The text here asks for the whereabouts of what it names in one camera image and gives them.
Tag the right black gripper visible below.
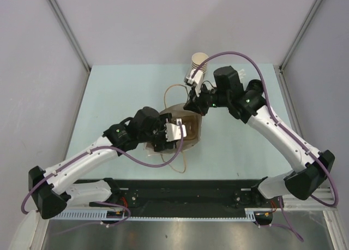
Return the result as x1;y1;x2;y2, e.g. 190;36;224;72
184;80;230;116

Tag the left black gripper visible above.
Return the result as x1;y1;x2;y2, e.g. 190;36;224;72
139;113;176;151

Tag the brown paper takeout bag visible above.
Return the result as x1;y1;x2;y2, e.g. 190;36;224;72
143;84;204;174

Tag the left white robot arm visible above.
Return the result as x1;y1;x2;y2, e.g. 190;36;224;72
25;106;186;219

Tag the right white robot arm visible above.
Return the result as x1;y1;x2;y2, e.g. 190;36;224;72
184;66;335;207

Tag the stack of brown paper cups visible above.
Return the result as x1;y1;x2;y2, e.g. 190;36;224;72
191;52;209;75

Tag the bundle of white straws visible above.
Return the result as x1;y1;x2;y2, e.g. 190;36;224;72
238;69;246;77

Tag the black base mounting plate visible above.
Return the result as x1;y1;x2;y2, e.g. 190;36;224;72
108;179;282;218

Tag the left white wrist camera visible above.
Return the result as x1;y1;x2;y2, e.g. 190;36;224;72
165;118;186;141

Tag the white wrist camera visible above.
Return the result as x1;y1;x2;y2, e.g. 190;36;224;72
165;118;186;141
184;69;204;96

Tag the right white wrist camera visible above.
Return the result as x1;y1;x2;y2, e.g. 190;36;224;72
184;69;204;96

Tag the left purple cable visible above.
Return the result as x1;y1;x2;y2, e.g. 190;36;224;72
21;121;184;234

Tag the purple cable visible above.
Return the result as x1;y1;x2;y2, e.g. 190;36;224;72
21;121;184;234
190;51;340;242

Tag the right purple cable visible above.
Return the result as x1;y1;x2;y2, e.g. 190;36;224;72
190;51;340;242

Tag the white slotted cable duct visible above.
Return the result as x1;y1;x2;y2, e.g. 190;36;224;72
58;207;258;223

